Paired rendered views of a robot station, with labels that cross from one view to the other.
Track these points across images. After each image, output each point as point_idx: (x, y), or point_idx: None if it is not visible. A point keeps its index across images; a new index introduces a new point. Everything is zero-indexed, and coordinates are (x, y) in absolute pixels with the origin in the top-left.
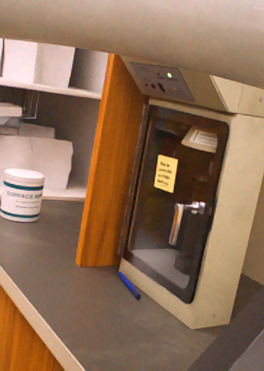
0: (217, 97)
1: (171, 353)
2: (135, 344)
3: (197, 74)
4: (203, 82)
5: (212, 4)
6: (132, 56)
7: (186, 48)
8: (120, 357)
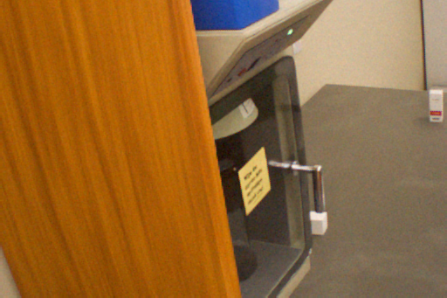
0: (309, 27)
1: (370, 256)
2: (387, 274)
3: (320, 10)
4: (314, 17)
5: None
6: None
7: None
8: (418, 268)
